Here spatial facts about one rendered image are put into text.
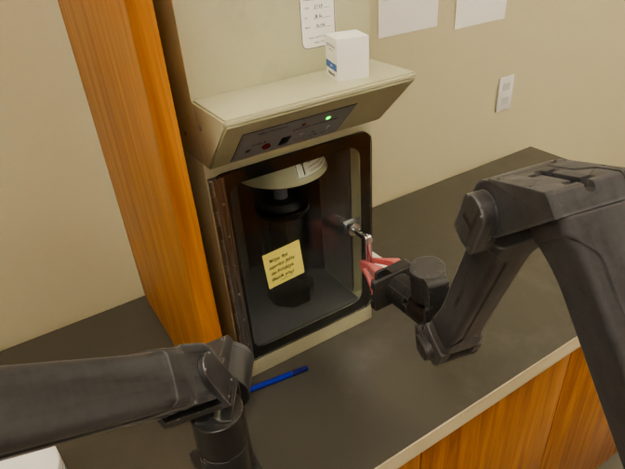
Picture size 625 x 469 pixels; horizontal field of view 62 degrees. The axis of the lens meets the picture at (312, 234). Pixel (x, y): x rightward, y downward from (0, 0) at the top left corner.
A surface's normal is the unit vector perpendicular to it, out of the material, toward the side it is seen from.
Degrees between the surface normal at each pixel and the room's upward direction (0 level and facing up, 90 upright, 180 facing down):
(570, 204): 50
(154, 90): 90
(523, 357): 0
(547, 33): 90
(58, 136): 90
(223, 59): 90
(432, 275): 6
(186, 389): 69
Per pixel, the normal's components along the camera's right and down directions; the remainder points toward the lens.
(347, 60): 0.29, 0.49
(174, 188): 0.53, 0.42
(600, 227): 0.09, -0.15
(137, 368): 0.85, -0.44
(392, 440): -0.07, -0.84
